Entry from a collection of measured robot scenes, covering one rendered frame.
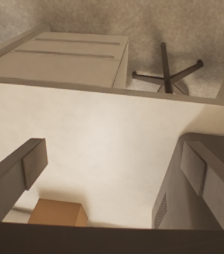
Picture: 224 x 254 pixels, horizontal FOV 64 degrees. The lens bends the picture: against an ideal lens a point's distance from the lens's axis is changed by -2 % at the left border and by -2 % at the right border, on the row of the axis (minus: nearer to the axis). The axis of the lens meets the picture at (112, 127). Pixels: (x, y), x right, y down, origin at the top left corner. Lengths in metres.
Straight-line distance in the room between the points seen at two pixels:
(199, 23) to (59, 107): 1.04
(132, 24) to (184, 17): 0.31
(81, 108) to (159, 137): 0.22
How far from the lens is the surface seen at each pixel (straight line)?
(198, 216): 0.37
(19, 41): 1.11
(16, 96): 0.56
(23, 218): 1.23
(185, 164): 0.17
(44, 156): 0.17
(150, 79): 1.32
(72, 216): 0.90
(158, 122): 0.48
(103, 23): 1.32
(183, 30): 1.32
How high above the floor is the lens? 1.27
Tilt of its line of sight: 48 degrees down
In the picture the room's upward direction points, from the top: 166 degrees counter-clockwise
